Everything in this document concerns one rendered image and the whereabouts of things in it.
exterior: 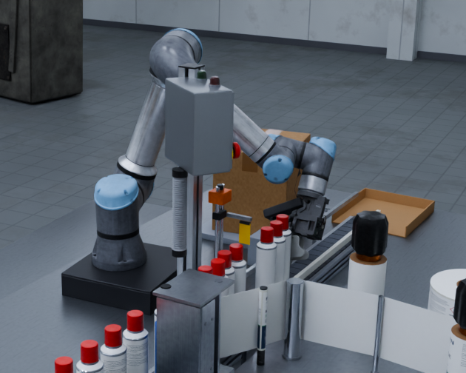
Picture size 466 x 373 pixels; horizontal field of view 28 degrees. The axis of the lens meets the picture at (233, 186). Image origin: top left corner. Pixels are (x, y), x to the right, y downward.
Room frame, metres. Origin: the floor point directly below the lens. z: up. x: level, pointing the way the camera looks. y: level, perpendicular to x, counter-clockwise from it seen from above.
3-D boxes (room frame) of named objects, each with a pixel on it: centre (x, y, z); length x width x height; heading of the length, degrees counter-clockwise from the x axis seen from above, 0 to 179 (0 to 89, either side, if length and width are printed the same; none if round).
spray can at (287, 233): (2.27, -0.13, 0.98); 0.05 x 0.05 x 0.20
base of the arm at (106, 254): (2.38, 0.31, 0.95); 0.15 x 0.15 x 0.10
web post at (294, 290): (1.90, -0.15, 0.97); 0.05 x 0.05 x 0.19
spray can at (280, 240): (2.22, -0.11, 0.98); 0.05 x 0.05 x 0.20
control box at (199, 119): (2.06, 0.08, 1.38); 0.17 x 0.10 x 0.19; 27
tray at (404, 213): (2.99, -0.52, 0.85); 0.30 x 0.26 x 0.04; 152
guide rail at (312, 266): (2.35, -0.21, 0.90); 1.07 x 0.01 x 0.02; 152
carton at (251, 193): (2.87, -0.09, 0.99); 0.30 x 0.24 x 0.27; 163
